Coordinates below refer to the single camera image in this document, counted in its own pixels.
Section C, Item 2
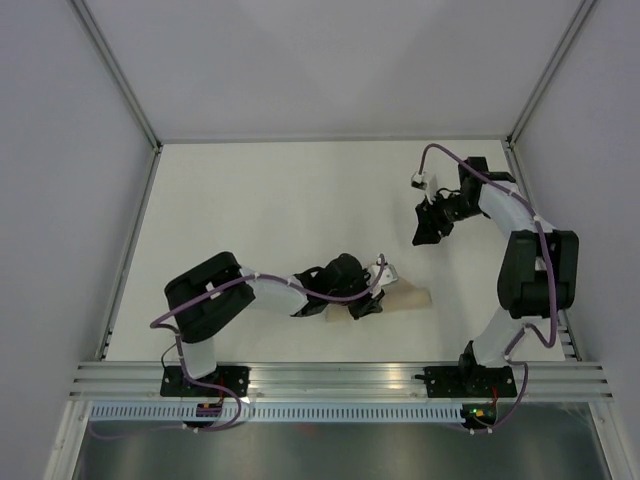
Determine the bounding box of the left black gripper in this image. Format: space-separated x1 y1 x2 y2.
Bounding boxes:
328 271 385 321

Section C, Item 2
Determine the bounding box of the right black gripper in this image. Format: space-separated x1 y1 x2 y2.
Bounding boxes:
411 191 482 247

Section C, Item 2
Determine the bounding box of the beige cloth napkin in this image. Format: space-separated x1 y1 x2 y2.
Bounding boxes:
324 274 432 322

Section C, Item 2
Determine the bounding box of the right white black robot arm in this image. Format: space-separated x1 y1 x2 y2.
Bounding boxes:
412 157 579 395

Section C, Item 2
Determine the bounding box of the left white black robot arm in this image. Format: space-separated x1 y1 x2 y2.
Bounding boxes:
152 251 398 396

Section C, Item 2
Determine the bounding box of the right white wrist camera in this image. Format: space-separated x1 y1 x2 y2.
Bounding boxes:
410 171 438 198

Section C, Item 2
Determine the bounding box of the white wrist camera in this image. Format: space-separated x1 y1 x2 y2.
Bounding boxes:
410 171 438 198
366 263 399 290

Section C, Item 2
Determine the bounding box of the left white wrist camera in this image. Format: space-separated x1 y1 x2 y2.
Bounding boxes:
366 263 399 290

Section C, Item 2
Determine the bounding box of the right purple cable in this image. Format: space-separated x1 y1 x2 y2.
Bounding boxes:
418 143 559 371

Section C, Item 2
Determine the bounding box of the purple cable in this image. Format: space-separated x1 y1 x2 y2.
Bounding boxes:
150 253 387 381
418 143 559 371

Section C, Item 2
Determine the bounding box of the right aluminium frame post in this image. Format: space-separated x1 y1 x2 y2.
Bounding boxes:
504 0 600 148

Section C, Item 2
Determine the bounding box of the aluminium frame post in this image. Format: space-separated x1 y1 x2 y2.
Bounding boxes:
67 0 162 152
504 0 600 148

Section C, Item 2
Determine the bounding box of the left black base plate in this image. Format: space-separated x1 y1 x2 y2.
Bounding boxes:
160 365 250 398

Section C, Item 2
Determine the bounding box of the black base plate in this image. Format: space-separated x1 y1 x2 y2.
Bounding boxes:
414 366 518 399
160 365 250 398

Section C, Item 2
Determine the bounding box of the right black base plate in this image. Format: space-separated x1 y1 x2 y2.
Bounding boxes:
414 366 518 399

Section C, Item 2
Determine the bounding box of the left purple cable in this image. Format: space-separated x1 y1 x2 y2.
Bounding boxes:
150 253 387 381

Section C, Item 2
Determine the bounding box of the aluminium mounting rail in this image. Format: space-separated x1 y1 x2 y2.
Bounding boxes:
67 361 614 402

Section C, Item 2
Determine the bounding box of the white slotted cable duct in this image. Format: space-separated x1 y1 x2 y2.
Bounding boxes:
89 401 463 423

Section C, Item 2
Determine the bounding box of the left aluminium frame post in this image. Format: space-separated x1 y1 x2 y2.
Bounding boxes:
67 0 162 152

